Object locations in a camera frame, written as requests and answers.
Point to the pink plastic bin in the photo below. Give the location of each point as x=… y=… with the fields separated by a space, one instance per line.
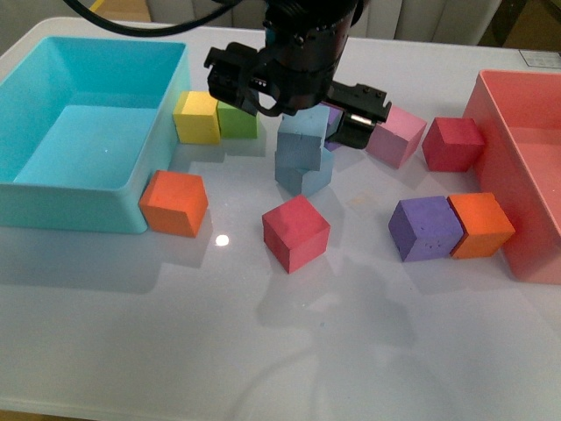
x=518 y=114

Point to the pink foam block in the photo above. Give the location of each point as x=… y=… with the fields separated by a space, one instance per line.
x=394 y=141

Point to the light blue foam block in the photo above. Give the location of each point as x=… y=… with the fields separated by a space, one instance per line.
x=298 y=181

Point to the right grey chair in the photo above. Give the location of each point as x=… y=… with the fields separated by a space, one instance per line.
x=435 y=21

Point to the teal plastic bin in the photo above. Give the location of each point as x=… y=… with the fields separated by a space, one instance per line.
x=85 y=123

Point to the table label sticker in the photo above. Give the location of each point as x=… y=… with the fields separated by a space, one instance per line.
x=541 y=59

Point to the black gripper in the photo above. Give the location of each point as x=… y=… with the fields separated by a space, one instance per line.
x=295 y=69

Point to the green foam block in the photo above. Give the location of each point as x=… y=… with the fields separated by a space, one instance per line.
x=236 y=124

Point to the yellow foam block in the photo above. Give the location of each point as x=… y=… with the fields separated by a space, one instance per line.
x=195 y=118

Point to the red foam block by bin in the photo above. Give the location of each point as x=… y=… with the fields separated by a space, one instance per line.
x=452 y=144

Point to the left grey chair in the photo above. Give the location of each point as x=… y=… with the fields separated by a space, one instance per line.
x=246 y=15

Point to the orange foam block near bin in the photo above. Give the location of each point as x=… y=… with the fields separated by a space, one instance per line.
x=174 y=203

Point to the red foam block near camera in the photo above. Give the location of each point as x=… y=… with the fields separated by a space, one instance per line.
x=295 y=232

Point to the grey chair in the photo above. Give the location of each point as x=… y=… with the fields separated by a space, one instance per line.
x=246 y=15
x=435 y=21

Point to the purple foam block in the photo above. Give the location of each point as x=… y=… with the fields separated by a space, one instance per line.
x=334 y=119
x=424 y=228

